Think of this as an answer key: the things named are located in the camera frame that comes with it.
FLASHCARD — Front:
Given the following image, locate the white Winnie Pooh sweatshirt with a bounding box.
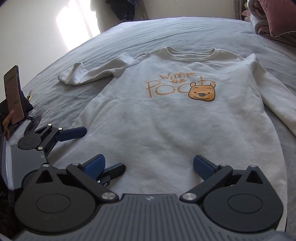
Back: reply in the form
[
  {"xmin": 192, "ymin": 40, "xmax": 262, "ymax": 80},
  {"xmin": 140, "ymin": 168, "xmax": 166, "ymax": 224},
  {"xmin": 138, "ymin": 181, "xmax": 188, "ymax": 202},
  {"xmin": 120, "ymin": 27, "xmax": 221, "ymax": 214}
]
[{"xmin": 46, "ymin": 46, "xmax": 296, "ymax": 232}]

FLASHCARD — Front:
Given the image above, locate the person's left hand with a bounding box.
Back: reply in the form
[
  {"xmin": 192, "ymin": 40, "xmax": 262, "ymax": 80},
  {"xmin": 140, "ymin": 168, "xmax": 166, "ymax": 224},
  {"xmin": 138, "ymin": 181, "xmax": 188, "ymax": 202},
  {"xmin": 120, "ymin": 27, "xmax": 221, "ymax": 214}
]
[{"xmin": 3, "ymin": 110, "xmax": 14, "ymax": 141}]

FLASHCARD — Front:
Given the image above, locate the black phone stand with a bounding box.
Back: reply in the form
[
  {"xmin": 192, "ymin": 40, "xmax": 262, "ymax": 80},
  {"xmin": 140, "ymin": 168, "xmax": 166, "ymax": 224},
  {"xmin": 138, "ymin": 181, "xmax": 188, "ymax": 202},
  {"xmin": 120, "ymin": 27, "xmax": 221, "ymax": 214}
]
[{"xmin": 1, "ymin": 90, "xmax": 41, "ymax": 136}]

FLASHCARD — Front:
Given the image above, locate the smartphone on stand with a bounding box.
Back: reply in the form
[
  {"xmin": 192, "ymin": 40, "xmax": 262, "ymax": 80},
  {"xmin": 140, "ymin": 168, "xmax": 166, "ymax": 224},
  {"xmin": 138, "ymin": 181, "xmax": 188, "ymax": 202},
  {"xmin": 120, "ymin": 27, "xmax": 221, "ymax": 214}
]
[{"xmin": 4, "ymin": 65, "xmax": 23, "ymax": 124}]

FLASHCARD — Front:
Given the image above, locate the dark blue hanging jacket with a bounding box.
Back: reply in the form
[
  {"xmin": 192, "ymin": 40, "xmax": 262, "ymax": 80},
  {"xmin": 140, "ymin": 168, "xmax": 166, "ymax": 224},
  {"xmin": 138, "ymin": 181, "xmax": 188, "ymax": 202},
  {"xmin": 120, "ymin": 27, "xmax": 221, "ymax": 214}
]
[{"xmin": 105, "ymin": 0, "xmax": 137, "ymax": 21}]

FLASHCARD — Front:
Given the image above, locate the folded grey pink quilt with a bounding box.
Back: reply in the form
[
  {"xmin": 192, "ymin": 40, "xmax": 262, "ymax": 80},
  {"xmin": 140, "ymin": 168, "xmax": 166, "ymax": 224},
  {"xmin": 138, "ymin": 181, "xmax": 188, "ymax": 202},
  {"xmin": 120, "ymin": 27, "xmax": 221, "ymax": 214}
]
[{"xmin": 241, "ymin": 1, "xmax": 295, "ymax": 47}]

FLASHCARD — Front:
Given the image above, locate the grey curtain right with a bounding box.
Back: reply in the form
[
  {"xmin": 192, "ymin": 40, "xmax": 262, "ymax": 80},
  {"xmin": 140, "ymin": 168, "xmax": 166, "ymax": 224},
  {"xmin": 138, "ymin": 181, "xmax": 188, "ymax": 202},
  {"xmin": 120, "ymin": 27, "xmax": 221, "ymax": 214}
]
[{"xmin": 231, "ymin": 0, "xmax": 248, "ymax": 20}]

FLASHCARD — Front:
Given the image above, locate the dusty pink pillow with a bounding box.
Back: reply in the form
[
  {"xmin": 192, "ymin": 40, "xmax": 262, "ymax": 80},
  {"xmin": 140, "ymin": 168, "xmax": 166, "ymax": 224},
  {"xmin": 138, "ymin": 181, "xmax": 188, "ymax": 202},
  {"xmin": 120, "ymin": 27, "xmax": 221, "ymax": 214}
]
[{"xmin": 259, "ymin": 0, "xmax": 295, "ymax": 37}]

